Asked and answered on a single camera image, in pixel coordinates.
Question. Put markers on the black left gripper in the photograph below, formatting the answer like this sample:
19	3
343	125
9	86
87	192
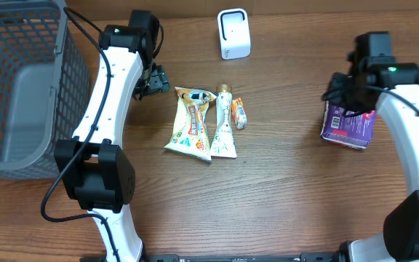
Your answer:
159	82

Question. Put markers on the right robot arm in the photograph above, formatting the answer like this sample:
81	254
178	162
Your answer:
377	85

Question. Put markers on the small orange candy pack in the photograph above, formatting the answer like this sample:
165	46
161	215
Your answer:
239	114

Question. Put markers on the red purple tissue pack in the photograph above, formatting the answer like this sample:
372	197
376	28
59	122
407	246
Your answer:
354	132

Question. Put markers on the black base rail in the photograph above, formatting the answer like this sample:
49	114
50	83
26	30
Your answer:
303	257

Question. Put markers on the cream snack bag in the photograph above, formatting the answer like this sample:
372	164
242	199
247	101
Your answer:
189	134

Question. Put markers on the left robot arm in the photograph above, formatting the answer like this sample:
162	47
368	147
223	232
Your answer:
93	167

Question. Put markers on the white cream tube gold cap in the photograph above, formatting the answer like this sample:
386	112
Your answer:
223	142

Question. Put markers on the grey plastic shopping basket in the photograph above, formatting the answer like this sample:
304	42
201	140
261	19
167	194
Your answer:
44	87

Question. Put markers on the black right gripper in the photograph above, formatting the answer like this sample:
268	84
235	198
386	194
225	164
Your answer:
335	96

